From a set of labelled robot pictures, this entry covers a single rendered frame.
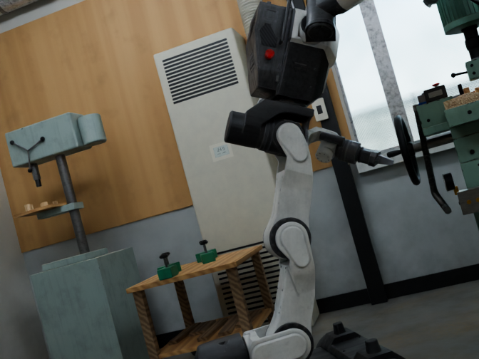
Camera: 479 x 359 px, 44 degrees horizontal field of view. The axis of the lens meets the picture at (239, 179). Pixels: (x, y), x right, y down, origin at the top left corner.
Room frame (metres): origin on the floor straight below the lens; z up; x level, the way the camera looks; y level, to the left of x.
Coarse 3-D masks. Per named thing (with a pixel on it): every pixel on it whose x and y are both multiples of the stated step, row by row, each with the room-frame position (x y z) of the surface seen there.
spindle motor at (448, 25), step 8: (440, 0) 2.19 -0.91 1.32; (448, 0) 2.15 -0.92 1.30; (456, 0) 2.14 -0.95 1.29; (464, 0) 2.12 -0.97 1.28; (440, 8) 2.21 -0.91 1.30; (448, 8) 2.16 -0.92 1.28; (456, 8) 2.14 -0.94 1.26; (464, 8) 2.13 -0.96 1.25; (472, 8) 2.12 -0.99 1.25; (440, 16) 2.23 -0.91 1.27; (448, 16) 2.17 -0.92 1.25; (456, 16) 2.15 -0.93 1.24; (464, 16) 2.13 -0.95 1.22; (472, 16) 2.12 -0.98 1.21; (448, 24) 2.18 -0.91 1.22; (456, 24) 2.15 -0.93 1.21; (464, 24) 2.14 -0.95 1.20; (472, 24) 2.16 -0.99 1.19; (448, 32) 2.20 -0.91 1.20; (456, 32) 2.23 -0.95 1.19
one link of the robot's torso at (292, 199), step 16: (288, 128) 1.97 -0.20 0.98; (288, 144) 1.97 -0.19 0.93; (304, 144) 1.98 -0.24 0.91; (288, 160) 1.97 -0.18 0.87; (304, 160) 1.98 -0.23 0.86; (288, 176) 1.98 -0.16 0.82; (304, 176) 1.99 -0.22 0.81; (288, 192) 2.00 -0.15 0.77; (304, 192) 2.01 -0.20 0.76; (272, 208) 2.08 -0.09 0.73; (288, 208) 1.99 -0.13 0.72; (304, 208) 2.00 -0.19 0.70; (272, 224) 1.99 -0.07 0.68; (304, 224) 1.99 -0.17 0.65; (272, 240) 1.97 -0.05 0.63
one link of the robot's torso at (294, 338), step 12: (252, 336) 1.97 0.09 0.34; (264, 336) 2.09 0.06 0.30; (276, 336) 1.93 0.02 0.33; (288, 336) 1.93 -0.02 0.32; (300, 336) 1.93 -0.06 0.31; (252, 348) 1.92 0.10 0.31; (264, 348) 1.91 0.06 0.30; (276, 348) 1.92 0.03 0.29; (288, 348) 1.92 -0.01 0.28; (300, 348) 1.93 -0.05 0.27
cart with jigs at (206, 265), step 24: (168, 264) 3.01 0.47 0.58; (192, 264) 3.26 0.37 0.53; (216, 264) 2.85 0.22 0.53; (144, 288) 2.83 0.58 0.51; (240, 288) 2.76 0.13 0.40; (264, 288) 3.31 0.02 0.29; (144, 312) 2.86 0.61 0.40; (240, 312) 2.76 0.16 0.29; (264, 312) 3.21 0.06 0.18; (144, 336) 2.86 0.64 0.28; (192, 336) 3.09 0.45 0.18; (216, 336) 2.93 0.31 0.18
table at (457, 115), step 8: (464, 104) 1.95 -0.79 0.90; (472, 104) 1.94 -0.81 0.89; (448, 112) 1.97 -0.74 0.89; (456, 112) 1.96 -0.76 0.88; (464, 112) 1.95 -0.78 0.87; (472, 112) 1.94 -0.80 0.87; (448, 120) 1.97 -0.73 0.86; (456, 120) 1.96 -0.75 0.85; (464, 120) 1.95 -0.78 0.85; (472, 120) 1.95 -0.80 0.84; (424, 128) 2.20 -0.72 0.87; (432, 128) 2.19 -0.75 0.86; (440, 128) 2.18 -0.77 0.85; (448, 128) 2.17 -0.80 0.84
